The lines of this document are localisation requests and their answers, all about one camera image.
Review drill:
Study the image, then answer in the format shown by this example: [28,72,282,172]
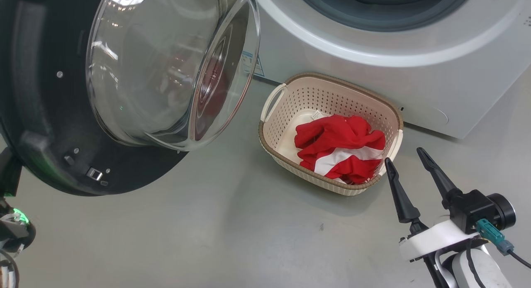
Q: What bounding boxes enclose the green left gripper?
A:
[0,205,36,256]

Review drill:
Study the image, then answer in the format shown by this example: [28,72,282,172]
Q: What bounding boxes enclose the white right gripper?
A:
[384,147,516,262]

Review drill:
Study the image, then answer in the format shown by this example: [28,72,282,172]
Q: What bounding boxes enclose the red garment with white band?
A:
[294,115,386,185]

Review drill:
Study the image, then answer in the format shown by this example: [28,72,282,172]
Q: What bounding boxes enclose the round black glass washer door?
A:
[0,0,261,196]

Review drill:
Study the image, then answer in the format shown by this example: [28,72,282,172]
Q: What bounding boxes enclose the white front-load washing machine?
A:
[245,0,531,140]

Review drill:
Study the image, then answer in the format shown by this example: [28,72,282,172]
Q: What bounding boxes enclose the cream perforated laundry basket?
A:
[258,72,404,196]

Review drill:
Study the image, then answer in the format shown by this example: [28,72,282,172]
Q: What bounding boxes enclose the blue energy label sticker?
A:
[242,51,265,78]

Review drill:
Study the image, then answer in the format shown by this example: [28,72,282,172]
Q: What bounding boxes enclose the teal-plug right camera cable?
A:
[476,219,531,268]

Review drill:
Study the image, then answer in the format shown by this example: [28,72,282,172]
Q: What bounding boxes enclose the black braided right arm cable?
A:
[465,240,486,288]

